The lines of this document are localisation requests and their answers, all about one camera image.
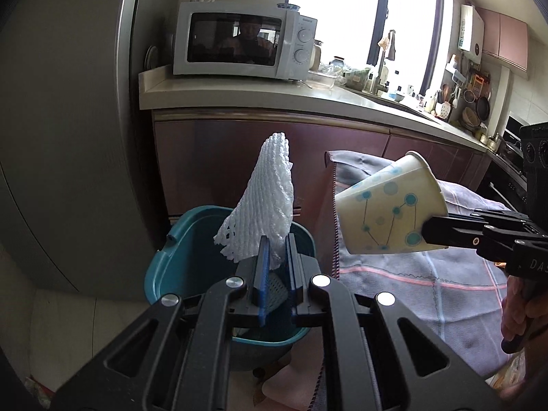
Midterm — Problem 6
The teal plastic bin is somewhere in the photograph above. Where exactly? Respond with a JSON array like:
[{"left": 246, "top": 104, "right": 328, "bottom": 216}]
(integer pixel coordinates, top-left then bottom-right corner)
[{"left": 144, "top": 205, "right": 318, "bottom": 372}]

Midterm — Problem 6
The dotted paper cup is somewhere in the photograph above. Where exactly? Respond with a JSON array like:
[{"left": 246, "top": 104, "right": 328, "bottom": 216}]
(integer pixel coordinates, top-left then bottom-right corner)
[{"left": 334, "top": 151, "right": 449, "bottom": 255}]

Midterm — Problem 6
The maroon base cabinet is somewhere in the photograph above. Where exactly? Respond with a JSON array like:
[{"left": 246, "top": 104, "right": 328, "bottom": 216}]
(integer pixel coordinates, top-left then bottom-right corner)
[{"left": 152, "top": 109, "right": 493, "bottom": 232}]

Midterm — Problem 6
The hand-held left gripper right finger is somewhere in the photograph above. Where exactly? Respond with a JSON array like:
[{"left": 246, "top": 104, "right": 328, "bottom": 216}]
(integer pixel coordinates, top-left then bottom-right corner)
[{"left": 286, "top": 233, "right": 501, "bottom": 411}]

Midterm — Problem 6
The beige colander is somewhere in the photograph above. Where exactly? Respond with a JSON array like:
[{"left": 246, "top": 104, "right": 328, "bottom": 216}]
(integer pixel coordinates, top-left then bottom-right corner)
[{"left": 461, "top": 107, "right": 480, "bottom": 132}]

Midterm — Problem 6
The white microwave oven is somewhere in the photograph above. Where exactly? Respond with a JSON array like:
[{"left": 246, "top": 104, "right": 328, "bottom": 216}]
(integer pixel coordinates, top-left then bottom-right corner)
[{"left": 172, "top": 1, "right": 318, "bottom": 81}]

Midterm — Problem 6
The steel range hood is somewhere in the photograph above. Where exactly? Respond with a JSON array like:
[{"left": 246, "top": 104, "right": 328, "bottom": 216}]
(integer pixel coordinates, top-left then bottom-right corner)
[{"left": 504, "top": 111, "right": 532, "bottom": 146}]

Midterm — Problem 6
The black built-in oven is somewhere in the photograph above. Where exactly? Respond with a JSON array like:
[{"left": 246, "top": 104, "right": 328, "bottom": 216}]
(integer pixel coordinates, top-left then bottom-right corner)
[{"left": 477, "top": 167, "right": 528, "bottom": 212}]

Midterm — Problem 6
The steel kitchen faucet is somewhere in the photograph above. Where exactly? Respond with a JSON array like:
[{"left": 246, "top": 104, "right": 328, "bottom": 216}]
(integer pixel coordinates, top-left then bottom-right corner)
[{"left": 372, "top": 30, "right": 397, "bottom": 95}]

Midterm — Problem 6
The dark framed window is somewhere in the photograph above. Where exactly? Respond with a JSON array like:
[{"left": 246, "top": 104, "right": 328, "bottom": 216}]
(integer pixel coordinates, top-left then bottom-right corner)
[{"left": 287, "top": 0, "right": 454, "bottom": 95}]

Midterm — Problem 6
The white wall water heater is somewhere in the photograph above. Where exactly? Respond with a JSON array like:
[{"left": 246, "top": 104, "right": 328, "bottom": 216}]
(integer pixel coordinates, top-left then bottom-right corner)
[{"left": 458, "top": 3, "right": 485, "bottom": 63}]

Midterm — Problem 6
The white foam fruit net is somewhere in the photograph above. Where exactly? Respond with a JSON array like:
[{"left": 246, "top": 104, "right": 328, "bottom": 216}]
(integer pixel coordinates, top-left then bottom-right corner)
[{"left": 213, "top": 132, "right": 296, "bottom": 314}]

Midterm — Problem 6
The person's right hand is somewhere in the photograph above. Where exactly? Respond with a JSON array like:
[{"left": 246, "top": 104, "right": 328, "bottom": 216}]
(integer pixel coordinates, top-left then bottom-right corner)
[{"left": 500, "top": 275, "right": 548, "bottom": 345}]

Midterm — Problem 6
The beige kitchen countertop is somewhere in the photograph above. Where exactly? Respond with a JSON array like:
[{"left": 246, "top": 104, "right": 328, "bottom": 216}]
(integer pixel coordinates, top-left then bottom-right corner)
[{"left": 138, "top": 65, "right": 525, "bottom": 180}]

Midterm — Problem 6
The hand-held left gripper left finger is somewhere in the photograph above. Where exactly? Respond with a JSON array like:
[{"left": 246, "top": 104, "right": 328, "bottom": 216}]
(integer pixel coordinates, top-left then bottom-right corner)
[{"left": 51, "top": 237, "right": 275, "bottom": 411}]

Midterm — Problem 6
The pink cloth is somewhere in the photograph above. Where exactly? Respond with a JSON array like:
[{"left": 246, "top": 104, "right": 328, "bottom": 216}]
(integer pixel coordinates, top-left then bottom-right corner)
[{"left": 252, "top": 338, "right": 324, "bottom": 411}]

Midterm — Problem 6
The grey refrigerator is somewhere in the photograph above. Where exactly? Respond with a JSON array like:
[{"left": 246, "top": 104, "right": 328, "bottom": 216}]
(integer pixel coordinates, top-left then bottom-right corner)
[{"left": 0, "top": 0, "right": 172, "bottom": 309}]

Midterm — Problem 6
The pink wall cabinet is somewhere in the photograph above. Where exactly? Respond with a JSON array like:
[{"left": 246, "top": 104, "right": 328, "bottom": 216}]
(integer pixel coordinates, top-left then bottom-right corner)
[{"left": 475, "top": 6, "right": 529, "bottom": 71}]

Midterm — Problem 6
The plastic bag of vegetables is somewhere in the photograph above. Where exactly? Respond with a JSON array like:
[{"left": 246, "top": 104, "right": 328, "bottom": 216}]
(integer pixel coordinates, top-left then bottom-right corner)
[{"left": 322, "top": 57, "right": 373, "bottom": 90}]

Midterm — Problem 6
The purple checked tablecloth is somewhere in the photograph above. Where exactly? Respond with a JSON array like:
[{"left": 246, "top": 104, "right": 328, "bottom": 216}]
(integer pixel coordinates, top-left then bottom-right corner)
[{"left": 314, "top": 150, "right": 529, "bottom": 411}]

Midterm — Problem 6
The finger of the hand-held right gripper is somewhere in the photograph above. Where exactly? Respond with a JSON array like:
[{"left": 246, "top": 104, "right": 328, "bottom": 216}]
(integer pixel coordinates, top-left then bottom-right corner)
[
  {"left": 422, "top": 215, "right": 529, "bottom": 266},
  {"left": 470, "top": 210, "right": 534, "bottom": 223}
]

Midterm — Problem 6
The clear glass container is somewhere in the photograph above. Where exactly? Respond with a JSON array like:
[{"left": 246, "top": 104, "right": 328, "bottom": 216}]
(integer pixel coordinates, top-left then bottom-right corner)
[{"left": 307, "top": 71, "right": 339, "bottom": 89}]

